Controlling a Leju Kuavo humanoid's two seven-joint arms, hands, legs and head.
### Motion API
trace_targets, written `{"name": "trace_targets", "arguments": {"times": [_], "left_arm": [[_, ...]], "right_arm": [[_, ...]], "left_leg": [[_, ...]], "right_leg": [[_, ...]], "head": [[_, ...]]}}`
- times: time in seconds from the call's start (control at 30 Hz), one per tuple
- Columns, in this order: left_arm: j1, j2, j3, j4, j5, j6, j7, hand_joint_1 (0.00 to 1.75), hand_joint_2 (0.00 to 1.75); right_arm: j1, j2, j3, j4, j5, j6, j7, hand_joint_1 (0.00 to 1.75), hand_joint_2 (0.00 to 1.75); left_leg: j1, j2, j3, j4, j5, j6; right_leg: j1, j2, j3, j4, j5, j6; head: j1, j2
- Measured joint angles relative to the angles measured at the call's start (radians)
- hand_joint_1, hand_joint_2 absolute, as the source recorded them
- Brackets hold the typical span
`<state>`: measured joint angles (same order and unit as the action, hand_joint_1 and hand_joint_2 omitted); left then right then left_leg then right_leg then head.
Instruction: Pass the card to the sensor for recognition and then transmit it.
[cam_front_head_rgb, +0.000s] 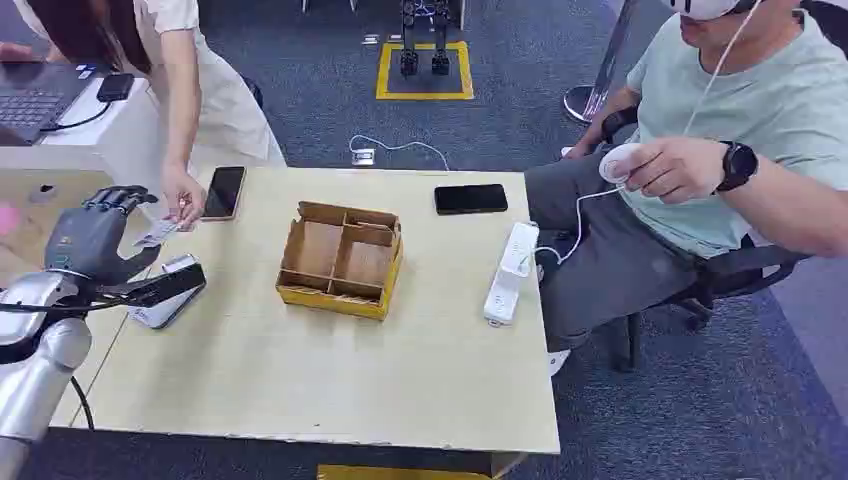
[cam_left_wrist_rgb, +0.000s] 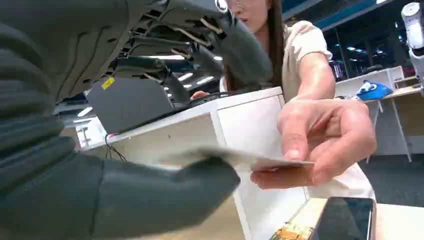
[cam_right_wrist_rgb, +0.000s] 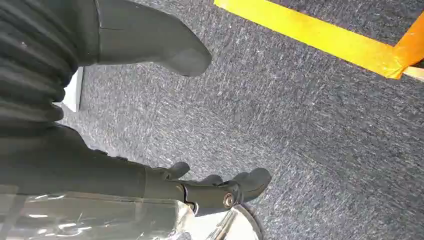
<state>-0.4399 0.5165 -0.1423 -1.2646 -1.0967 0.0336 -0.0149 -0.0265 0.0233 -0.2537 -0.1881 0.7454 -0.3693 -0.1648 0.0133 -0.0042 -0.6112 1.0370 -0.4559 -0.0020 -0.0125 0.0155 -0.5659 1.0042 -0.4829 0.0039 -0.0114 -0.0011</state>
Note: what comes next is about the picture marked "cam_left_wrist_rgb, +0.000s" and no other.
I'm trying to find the person's right hand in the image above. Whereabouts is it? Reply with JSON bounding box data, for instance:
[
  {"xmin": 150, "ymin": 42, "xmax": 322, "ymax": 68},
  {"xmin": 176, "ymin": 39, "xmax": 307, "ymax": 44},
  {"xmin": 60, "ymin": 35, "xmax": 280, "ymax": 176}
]
[{"xmin": 190, "ymin": 90, "xmax": 211, "ymax": 101}]

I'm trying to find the black smartphone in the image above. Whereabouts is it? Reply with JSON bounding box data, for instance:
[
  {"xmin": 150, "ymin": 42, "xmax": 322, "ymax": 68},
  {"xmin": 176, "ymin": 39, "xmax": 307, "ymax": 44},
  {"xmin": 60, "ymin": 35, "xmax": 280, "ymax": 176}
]
[{"xmin": 308, "ymin": 196, "xmax": 378, "ymax": 240}]

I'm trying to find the blue bag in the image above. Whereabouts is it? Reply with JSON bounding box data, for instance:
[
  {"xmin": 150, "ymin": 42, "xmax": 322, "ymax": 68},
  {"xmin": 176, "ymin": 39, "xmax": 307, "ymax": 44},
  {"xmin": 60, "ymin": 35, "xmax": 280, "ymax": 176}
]
[{"xmin": 355, "ymin": 80, "xmax": 394, "ymax": 102}]

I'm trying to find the white desk partition panel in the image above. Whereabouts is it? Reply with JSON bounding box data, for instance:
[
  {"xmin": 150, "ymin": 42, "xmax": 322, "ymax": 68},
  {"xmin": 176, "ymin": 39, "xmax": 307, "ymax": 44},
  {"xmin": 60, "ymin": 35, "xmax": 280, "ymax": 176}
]
[{"xmin": 74, "ymin": 86, "xmax": 311, "ymax": 240}]

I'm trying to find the pale card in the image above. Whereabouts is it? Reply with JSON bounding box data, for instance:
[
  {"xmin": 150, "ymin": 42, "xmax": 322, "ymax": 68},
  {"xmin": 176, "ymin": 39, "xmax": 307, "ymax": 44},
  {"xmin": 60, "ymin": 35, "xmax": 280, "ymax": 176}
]
[{"xmin": 158, "ymin": 146, "xmax": 316, "ymax": 173}]

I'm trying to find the white cylindrical machine part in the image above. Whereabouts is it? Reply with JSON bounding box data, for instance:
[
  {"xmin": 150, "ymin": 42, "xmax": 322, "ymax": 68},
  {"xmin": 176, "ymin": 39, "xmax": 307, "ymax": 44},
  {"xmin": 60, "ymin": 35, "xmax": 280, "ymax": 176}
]
[{"xmin": 400, "ymin": 2, "xmax": 424, "ymax": 98}]

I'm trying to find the dark grey laptop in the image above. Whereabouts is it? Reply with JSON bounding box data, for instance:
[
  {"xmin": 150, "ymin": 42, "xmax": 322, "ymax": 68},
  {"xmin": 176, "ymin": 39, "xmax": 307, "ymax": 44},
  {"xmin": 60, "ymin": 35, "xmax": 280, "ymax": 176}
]
[{"xmin": 86, "ymin": 76, "xmax": 234, "ymax": 135}]

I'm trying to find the person's left hand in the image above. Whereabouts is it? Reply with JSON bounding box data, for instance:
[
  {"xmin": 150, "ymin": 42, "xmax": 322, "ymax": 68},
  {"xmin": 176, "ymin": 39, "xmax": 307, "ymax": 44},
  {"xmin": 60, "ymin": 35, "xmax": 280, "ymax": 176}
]
[{"xmin": 250, "ymin": 98, "xmax": 378, "ymax": 191}]

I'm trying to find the white background desk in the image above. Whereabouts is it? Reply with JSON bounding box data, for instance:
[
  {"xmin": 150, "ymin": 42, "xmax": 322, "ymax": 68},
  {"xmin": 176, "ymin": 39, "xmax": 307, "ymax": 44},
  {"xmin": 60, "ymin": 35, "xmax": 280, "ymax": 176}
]
[{"xmin": 364, "ymin": 85, "xmax": 424, "ymax": 164}]

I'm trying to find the person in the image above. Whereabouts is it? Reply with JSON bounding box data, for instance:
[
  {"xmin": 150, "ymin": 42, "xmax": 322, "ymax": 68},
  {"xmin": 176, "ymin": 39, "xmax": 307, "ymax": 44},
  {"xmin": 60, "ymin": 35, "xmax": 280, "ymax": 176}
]
[{"xmin": 219, "ymin": 0, "xmax": 377, "ymax": 202}]

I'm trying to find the white background cabinet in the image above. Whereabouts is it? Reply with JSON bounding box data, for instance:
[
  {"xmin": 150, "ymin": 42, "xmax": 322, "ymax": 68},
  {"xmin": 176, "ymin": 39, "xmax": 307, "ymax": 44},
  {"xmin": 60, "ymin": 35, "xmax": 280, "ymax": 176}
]
[{"xmin": 334, "ymin": 65, "xmax": 406, "ymax": 99}]

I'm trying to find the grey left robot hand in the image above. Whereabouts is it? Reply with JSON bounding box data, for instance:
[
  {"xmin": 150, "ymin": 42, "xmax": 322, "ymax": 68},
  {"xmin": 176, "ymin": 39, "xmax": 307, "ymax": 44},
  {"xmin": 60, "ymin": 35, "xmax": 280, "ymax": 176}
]
[{"xmin": 0, "ymin": 0, "xmax": 274, "ymax": 240}]

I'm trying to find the black cable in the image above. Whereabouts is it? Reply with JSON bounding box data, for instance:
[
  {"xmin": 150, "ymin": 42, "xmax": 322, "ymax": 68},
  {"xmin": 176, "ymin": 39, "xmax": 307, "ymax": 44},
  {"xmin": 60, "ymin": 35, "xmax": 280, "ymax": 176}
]
[{"xmin": 104, "ymin": 133, "xmax": 128, "ymax": 163}]

